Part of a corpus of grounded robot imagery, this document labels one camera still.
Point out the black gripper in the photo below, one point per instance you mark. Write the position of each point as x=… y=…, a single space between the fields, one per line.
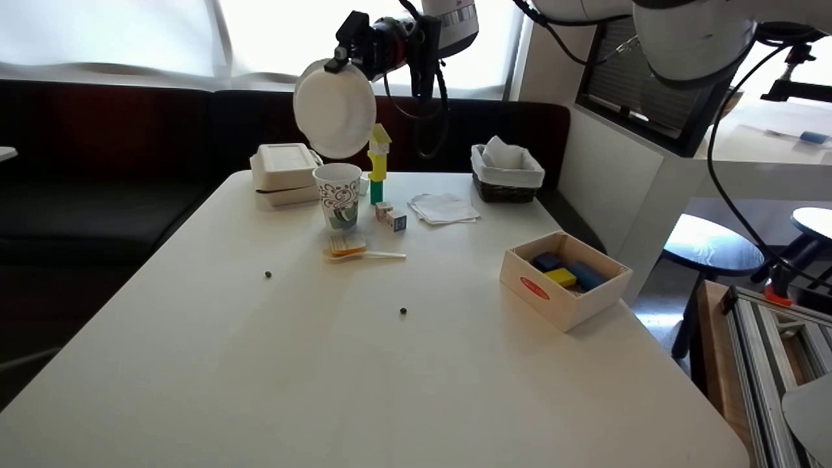
x=393 y=43

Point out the black white patterned plate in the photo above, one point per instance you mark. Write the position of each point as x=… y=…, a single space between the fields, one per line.
x=334 y=112

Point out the patterned paper coffee cup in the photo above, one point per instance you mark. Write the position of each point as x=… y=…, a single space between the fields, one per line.
x=338 y=198

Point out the yellow wedge toy block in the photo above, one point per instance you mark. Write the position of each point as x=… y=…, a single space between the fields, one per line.
x=380 y=139

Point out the yellow upright toy block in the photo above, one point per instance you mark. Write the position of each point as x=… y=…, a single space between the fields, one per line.
x=379 y=165

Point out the white foam takeout box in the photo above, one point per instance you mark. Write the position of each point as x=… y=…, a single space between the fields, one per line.
x=284 y=172

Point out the green cylinder toy block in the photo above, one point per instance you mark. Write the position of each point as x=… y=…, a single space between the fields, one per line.
x=379 y=193

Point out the small printed letter cube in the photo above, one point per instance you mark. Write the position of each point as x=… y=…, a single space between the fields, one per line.
x=398 y=222
x=384 y=212

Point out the white paper sheet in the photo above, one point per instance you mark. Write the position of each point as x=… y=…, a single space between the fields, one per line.
x=503 y=152

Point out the white paper napkin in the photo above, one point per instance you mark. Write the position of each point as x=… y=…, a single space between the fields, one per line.
x=444 y=209

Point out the dark basket with white liner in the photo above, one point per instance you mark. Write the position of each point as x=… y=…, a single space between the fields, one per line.
x=509 y=180

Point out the wooden utensil on table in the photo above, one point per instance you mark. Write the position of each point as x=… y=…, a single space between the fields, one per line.
x=346 y=254

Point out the thin wooden stick block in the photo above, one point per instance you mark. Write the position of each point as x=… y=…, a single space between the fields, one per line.
x=386 y=256

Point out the dark bench sofa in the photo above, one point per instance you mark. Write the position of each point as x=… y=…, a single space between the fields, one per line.
x=104 y=130

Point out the black computer monitor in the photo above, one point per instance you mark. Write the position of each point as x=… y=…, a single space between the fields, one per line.
x=626 y=91

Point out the blue toy block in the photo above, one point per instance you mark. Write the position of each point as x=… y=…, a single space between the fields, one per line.
x=548 y=260
x=588 y=276

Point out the white desk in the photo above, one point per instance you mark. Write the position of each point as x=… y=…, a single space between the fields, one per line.
x=626 y=185

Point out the yellow toy block in box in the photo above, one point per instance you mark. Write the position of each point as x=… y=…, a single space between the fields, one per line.
x=563 y=276

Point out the white wooden box red label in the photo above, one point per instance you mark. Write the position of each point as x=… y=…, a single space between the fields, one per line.
x=563 y=300

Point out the round grey stool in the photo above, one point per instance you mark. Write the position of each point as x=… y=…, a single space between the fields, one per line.
x=711 y=245

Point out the wooden board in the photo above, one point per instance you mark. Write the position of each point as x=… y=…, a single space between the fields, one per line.
x=715 y=347

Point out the red clamp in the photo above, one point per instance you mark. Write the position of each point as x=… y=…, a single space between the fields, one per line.
x=778 y=276

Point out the round white stool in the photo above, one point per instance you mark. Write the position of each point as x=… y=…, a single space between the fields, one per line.
x=814 y=222

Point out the aluminium profile frame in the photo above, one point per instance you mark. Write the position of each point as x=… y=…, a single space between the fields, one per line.
x=771 y=365

